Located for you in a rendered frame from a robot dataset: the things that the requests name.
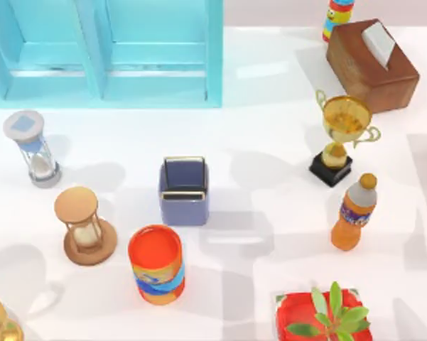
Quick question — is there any red yellow and blue bottle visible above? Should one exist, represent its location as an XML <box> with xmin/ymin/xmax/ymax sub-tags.
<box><xmin>321</xmin><ymin>0</ymin><xmax>356</xmax><ymax>44</ymax></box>

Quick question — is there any white tissue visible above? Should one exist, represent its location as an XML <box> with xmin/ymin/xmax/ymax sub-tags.
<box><xmin>361</xmin><ymin>23</ymin><xmax>395</xmax><ymax>69</ymax></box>

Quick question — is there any orange drink bottle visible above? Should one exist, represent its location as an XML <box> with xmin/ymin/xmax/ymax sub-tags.
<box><xmin>330</xmin><ymin>173</ymin><xmax>379</xmax><ymax>251</ymax></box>

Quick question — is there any wooden tissue box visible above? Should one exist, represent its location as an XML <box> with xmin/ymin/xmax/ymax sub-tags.
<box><xmin>325</xmin><ymin>18</ymin><xmax>421</xmax><ymax>114</ymax></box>

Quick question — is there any red square plant pot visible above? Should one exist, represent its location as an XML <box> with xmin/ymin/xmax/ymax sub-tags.
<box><xmin>273</xmin><ymin>288</ymin><xmax>374</xmax><ymax>341</ymax></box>

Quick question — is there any light blue rack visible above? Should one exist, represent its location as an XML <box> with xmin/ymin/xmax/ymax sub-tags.
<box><xmin>0</xmin><ymin>0</ymin><xmax>224</xmax><ymax>109</ymax></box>

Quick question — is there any gold trophy with black base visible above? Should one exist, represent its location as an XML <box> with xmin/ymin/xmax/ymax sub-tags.
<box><xmin>308</xmin><ymin>88</ymin><xmax>382</xmax><ymax>188</ymax></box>

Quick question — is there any orange and blue can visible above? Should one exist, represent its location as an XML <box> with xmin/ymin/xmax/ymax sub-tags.
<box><xmin>127</xmin><ymin>224</ymin><xmax>186</xmax><ymax>306</ymax></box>

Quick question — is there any wooden hourglass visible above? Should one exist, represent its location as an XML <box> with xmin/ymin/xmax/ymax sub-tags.
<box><xmin>53</xmin><ymin>186</ymin><xmax>119</xmax><ymax>266</ymax></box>

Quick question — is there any blue square pen holder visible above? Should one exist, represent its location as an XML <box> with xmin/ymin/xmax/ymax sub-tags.
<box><xmin>158</xmin><ymin>155</ymin><xmax>211</xmax><ymax>227</ymax></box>

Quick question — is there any green plant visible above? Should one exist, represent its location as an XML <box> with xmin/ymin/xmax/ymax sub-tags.
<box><xmin>286</xmin><ymin>281</ymin><xmax>372</xmax><ymax>341</ymax></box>

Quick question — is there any grey and blue hourglass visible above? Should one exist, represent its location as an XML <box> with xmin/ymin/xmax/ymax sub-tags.
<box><xmin>2</xmin><ymin>109</ymin><xmax>63</xmax><ymax>189</ymax></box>

